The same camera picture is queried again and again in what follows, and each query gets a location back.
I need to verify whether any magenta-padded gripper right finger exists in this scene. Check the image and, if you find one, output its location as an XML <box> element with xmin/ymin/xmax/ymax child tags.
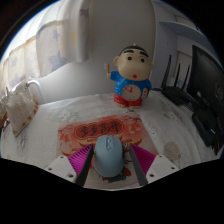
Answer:
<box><xmin>129</xmin><ymin>143</ymin><xmax>180</xmax><ymax>187</ymax></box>

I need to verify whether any black monitor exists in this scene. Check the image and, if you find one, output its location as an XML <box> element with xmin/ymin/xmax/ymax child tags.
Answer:
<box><xmin>185</xmin><ymin>44</ymin><xmax>224</xmax><ymax>151</ymax></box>

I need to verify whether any cartoon boy figure clock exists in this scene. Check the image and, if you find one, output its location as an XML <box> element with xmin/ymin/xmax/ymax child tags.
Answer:
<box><xmin>106</xmin><ymin>43</ymin><xmax>154</xmax><ymax>109</ymax></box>

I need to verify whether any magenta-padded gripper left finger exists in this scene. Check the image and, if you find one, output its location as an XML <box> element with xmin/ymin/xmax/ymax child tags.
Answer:
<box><xmin>44</xmin><ymin>143</ymin><xmax>95</xmax><ymax>187</ymax></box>

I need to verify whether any large white conch shell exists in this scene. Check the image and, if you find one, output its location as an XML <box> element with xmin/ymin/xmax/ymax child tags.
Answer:
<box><xmin>0</xmin><ymin>87</ymin><xmax>40</xmax><ymax>138</ymax></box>

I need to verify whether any light blue computer mouse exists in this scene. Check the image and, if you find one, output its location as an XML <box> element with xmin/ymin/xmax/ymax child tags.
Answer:
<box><xmin>93</xmin><ymin>134</ymin><xmax>126</xmax><ymax>178</ymax></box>

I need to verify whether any white wall shelf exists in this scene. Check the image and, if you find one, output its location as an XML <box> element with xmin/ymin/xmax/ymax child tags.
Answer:
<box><xmin>159</xmin><ymin>19</ymin><xmax>209</xmax><ymax>41</ymax></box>

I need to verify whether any white printed tablecloth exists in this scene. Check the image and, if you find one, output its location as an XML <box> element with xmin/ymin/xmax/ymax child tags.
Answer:
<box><xmin>0</xmin><ymin>89</ymin><xmax>223</xmax><ymax>191</ymax></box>

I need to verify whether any white star-print curtain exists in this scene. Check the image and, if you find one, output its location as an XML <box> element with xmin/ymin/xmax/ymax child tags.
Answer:
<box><xmin>0</xmin><ymin>0</ymin><xmax>93</xmax><ymax>91</ymax></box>

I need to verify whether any black router with antennas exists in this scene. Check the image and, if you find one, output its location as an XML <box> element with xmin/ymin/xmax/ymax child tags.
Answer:
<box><xmin>152</xmin><ymin>54</ymin><xmax>201</xmax><ymax>108</ymax></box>

